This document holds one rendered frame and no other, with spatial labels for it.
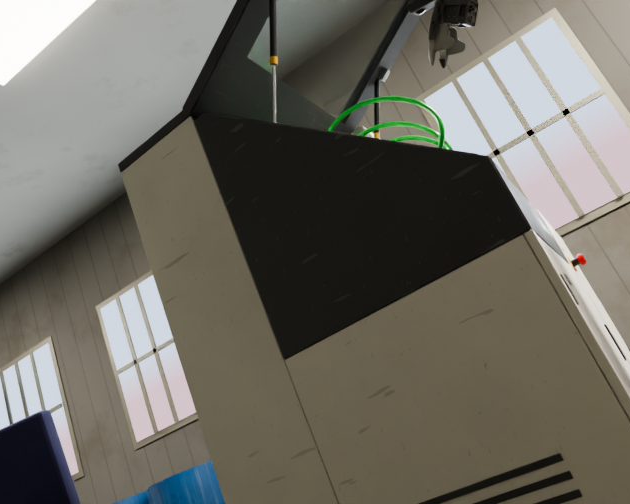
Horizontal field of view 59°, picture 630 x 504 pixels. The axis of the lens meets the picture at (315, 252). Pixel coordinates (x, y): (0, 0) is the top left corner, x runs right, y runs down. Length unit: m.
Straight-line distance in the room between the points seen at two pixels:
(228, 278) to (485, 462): 0.68
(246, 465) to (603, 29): 3.45
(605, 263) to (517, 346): 2.63
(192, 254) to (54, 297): 4.54
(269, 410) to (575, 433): 0.61
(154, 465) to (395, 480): 3.98
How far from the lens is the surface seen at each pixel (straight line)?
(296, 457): 1.26
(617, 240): 3.69
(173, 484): 3.39
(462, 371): 1.09
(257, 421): 1.30
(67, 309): 5.75
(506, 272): 1.07
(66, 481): 2.44
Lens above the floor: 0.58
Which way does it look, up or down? 19 degrees up
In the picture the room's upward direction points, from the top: 23 degrees counter-clockwise
